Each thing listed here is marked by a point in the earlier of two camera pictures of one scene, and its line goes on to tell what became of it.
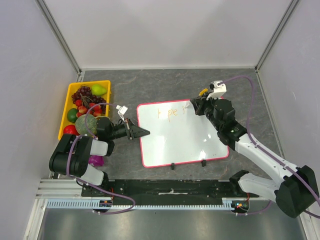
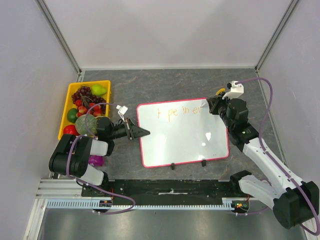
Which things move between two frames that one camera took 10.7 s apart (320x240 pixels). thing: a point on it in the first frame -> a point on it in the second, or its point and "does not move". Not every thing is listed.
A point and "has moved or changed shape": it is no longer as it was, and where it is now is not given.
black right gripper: [198, 104] -> [214, 105]
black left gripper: [133, 131] does not move
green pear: [97, 90] does not move
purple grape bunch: [84, 93] does not move
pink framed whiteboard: [177, 135] does not move
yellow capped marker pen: [201, 94] has moved or changed shape
